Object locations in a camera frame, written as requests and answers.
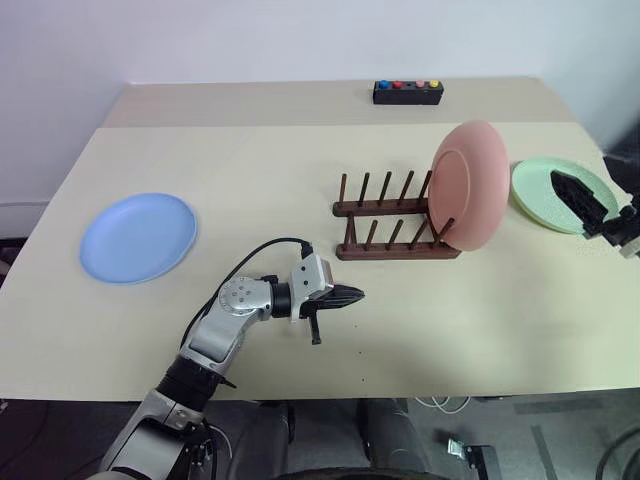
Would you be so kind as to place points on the blue plate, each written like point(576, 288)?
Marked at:
point(137, 240)

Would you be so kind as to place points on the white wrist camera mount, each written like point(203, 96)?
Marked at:
point(310, 280)
point(631, 248)

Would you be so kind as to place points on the green plate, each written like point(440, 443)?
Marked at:
point(535, 190)

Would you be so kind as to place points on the metal floor bracket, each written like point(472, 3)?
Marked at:
point(472, 455)

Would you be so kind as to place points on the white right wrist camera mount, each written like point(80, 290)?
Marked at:
point(631, 248)

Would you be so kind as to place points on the pink plate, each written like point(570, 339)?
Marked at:
point(480, 185)

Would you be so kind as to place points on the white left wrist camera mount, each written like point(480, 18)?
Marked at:
point(310, 280)

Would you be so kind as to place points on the wooden dish rack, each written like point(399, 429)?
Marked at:
point(380, 247)

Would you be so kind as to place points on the black button box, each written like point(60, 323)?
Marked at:
point(406, 96)

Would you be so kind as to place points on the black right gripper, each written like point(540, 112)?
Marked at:
point(612, 225)

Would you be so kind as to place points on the dark rounded shape under table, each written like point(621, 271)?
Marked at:
point(387, 435)

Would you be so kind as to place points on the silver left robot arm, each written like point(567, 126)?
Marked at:
point(215, 340)

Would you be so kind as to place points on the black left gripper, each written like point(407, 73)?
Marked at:
point(315, 325)

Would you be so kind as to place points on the dark object beside table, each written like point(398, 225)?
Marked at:
point(625, 172)

